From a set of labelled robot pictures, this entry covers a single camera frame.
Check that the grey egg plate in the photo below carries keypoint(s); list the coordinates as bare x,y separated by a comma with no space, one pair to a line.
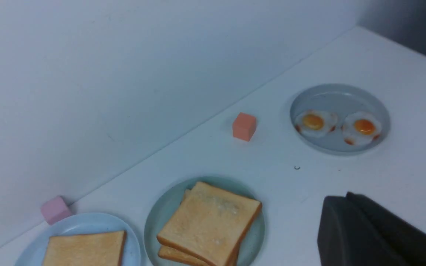
341,99

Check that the orange cube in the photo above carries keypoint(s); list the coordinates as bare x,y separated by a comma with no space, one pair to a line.
244,126

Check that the toast slice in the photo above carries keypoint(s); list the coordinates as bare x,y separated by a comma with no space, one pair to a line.
166,252
210,223
99,249

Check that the mint green centre plate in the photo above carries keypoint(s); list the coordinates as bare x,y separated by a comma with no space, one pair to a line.
167,204

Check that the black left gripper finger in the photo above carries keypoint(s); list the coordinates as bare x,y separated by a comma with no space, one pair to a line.
354,230

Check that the front fried egg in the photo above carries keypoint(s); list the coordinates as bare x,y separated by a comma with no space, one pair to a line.
361,129

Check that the back fried egg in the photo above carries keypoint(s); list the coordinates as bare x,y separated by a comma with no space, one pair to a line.
315,123

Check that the light blue bread plate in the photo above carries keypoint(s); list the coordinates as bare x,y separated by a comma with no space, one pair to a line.
85,223

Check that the fried egg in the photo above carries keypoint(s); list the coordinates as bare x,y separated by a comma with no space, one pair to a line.
315,123
361,129

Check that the pink cube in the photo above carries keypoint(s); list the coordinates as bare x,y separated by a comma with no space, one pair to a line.
55,210

